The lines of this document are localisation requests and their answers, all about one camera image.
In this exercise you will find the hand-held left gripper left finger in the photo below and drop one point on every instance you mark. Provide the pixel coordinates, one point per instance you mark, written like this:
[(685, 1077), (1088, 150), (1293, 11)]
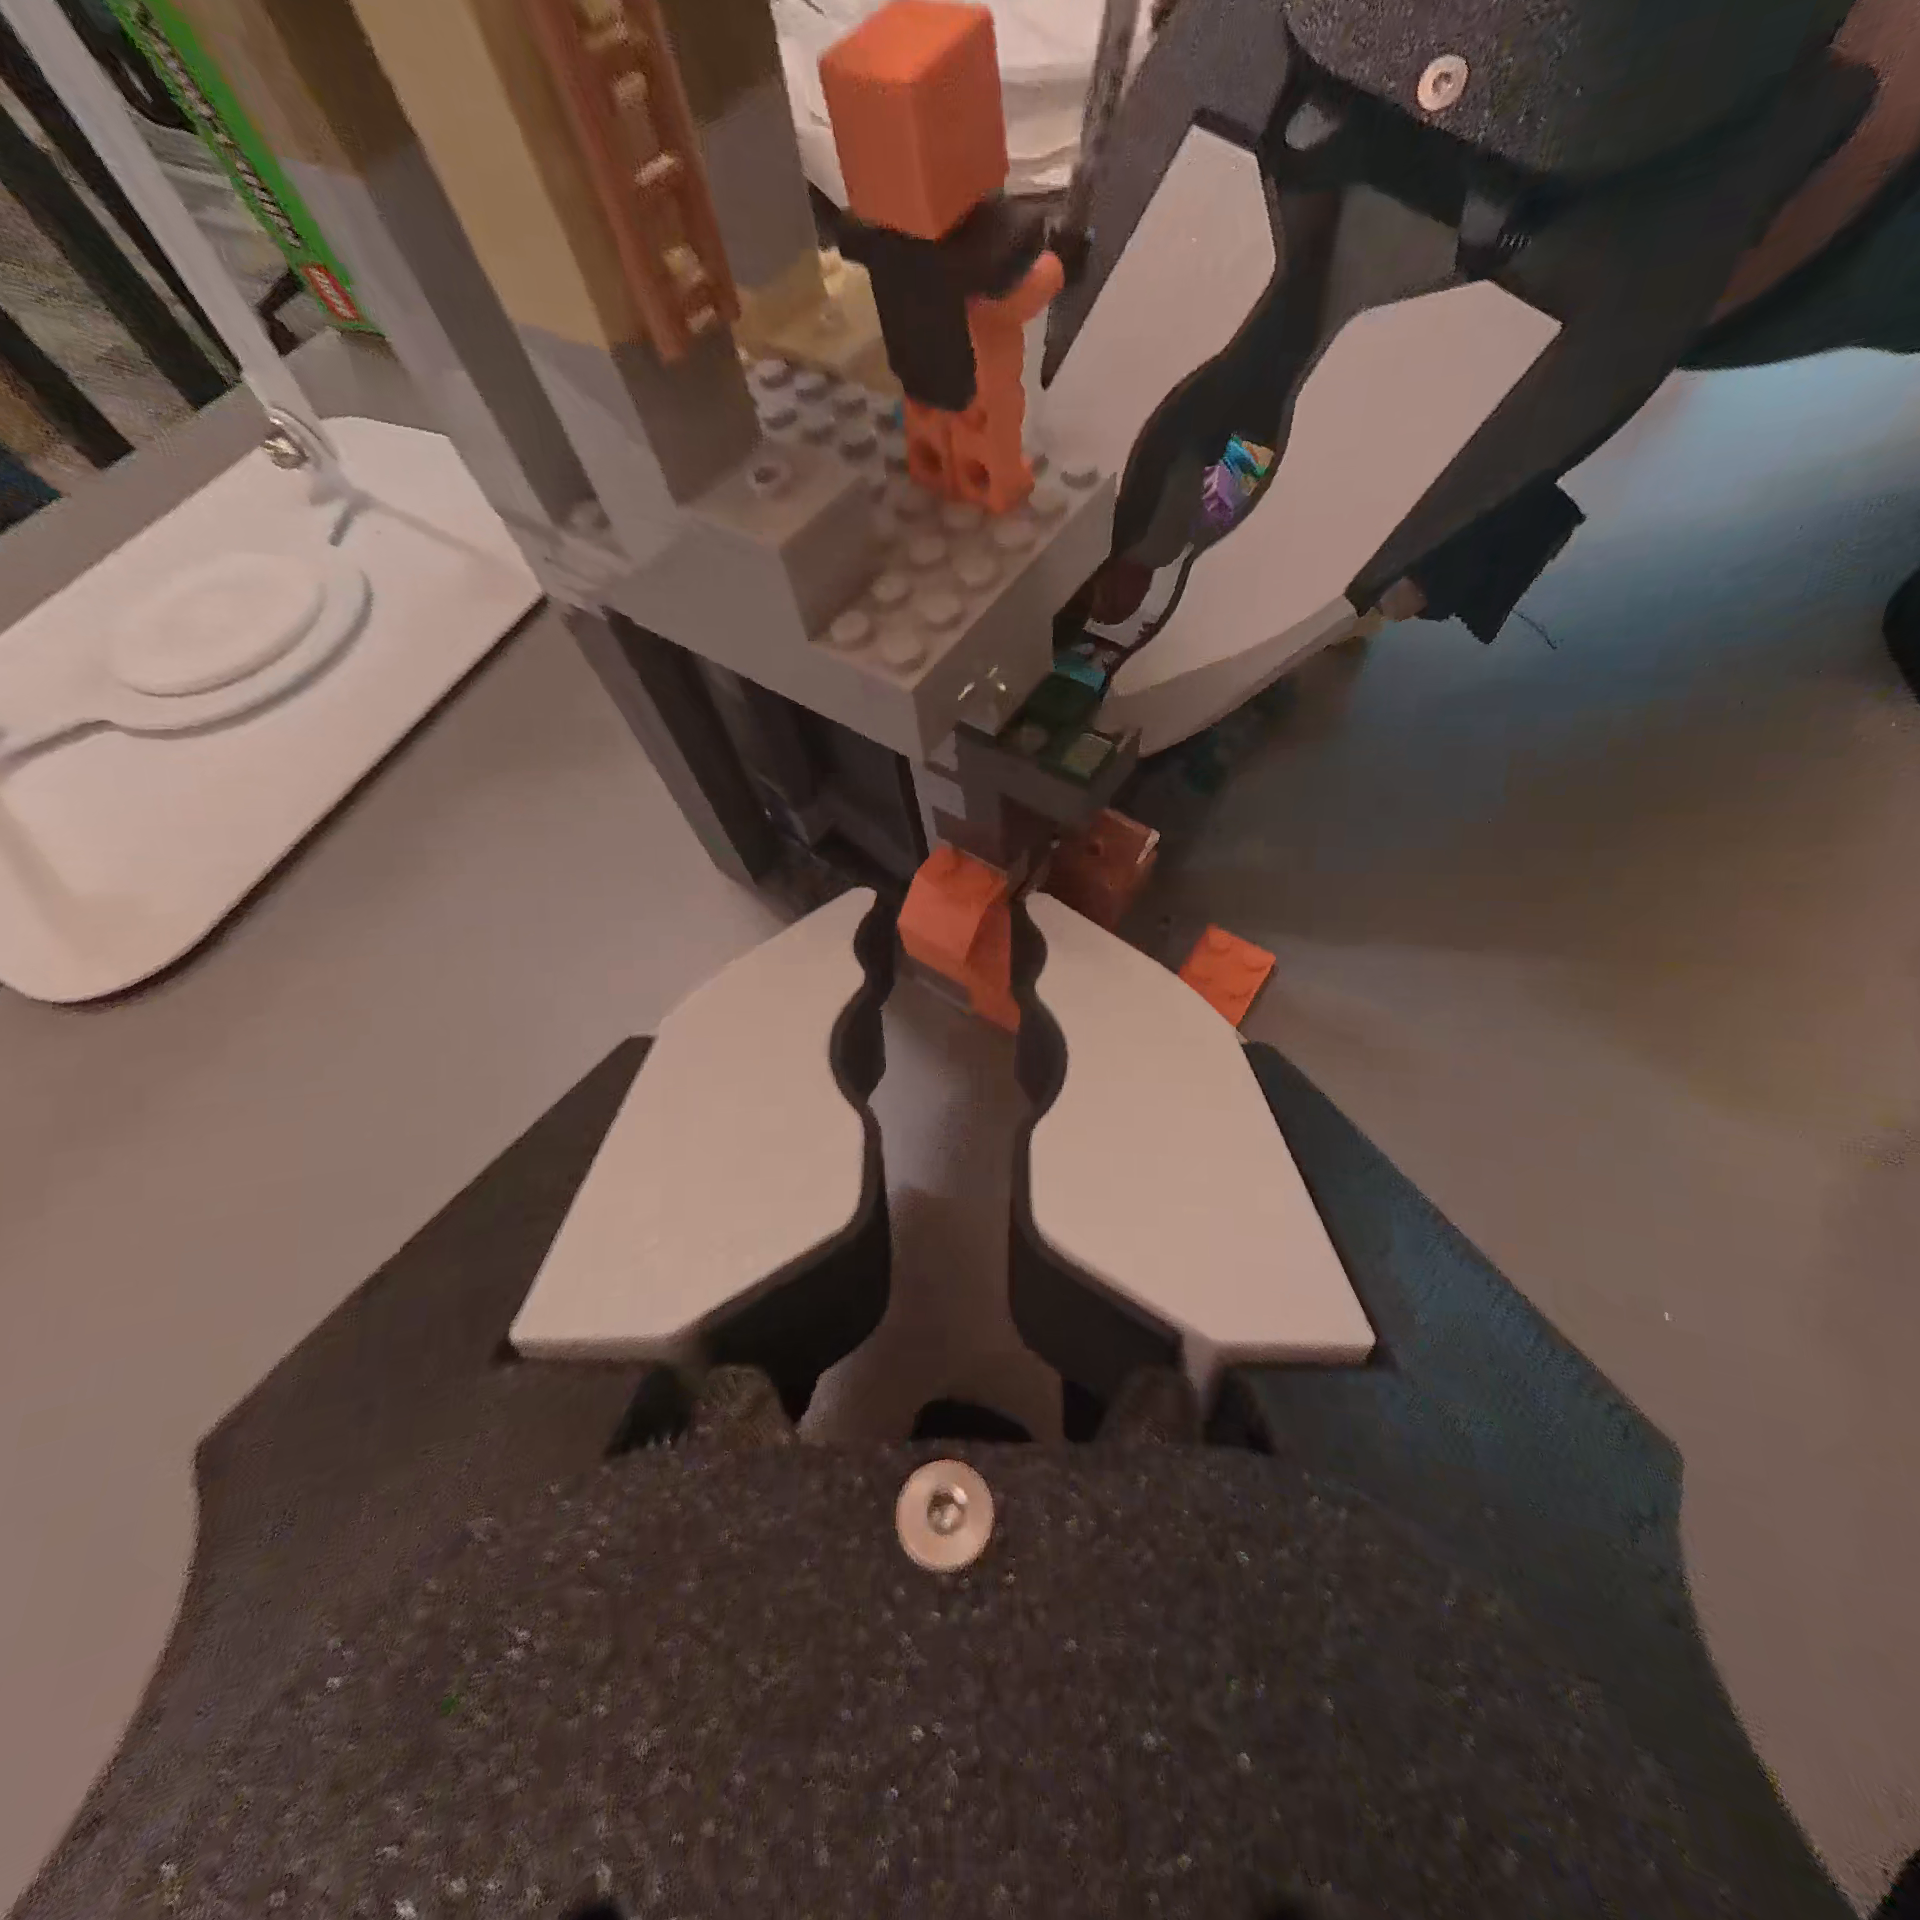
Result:
[(704, 1172)]

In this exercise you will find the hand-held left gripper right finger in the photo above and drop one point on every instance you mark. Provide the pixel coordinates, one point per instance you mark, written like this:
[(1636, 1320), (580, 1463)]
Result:
[(1200, 1172)]

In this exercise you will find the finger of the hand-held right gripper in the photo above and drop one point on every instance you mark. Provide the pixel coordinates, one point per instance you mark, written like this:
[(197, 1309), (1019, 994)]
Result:
[(1179, 285), (1396, 452)]

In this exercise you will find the purple toy figure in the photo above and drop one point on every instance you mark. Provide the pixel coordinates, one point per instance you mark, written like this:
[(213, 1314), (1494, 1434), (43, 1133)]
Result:
[(1232, 484)]

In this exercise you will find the toy brick cave model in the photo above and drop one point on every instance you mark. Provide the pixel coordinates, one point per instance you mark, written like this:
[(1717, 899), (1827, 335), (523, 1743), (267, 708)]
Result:
[(960, 600)]

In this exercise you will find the grey desk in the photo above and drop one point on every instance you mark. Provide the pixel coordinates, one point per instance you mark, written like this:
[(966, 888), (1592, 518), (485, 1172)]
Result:
[(1575, 975)]

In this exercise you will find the person's right hand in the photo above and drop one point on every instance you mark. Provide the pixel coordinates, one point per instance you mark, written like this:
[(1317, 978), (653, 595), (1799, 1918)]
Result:
[(1794, 196)]

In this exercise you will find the grey toy sword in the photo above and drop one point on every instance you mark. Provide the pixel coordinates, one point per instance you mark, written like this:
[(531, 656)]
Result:
[(1115, 120)]

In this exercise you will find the pile of white plastic bags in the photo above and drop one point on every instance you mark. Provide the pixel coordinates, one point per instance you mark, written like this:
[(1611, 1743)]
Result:
[(1051, 76)]

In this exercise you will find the orange toy minifigure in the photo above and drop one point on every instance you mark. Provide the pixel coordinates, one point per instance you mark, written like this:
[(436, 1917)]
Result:
[(915, 120)]

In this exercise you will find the black rounded object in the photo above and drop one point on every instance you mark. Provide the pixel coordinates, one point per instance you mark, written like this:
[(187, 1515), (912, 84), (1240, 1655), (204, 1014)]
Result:
[(1904, 623)]

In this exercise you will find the brown toy ladder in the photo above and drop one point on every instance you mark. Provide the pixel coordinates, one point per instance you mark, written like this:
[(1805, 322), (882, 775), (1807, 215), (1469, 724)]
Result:
[(645, 181)]

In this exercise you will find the green toy box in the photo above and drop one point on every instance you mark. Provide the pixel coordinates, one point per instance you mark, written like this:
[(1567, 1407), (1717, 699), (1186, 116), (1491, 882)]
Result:
[(242, 181)]

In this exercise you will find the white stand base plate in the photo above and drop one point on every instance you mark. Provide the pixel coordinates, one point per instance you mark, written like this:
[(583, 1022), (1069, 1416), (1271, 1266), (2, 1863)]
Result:
[(224, 781)]

